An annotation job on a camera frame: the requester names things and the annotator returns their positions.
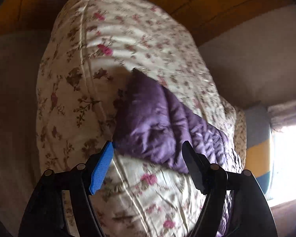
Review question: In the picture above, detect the window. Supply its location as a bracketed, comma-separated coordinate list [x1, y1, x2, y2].
[269, 125, 296, 204]

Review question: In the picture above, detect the grey yellow blue headboard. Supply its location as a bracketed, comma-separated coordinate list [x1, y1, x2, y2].
[244, 104, 272, 200]

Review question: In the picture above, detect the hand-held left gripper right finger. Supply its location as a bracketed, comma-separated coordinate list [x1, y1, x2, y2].
[181, 141, 278, 237]

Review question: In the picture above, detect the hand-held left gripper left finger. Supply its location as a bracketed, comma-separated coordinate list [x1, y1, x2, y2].
[18, 141, 114, 237]

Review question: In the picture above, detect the wooden wardrobe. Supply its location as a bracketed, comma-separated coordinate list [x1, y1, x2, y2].
[0, 0, 296, 47]

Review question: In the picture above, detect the purple puffer jacket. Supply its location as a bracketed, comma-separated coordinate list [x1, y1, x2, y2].
[113, 69, 244, 176]

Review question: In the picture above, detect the pale floral curtain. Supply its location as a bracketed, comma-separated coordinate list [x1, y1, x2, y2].
[268, 102, 296, 134]

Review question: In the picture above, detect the floral pillow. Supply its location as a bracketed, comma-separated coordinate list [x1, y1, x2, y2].
[233, 106, 247, 171]

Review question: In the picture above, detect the floral quilt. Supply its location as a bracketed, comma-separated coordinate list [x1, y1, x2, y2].
[36, 0, 247, 237]

